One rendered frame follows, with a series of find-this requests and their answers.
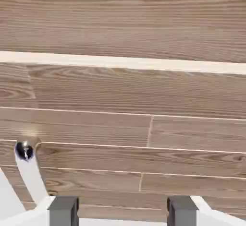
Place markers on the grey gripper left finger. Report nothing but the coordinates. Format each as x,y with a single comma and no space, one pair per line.
62,212

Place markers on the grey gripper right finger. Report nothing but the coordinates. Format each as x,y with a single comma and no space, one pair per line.
181,212

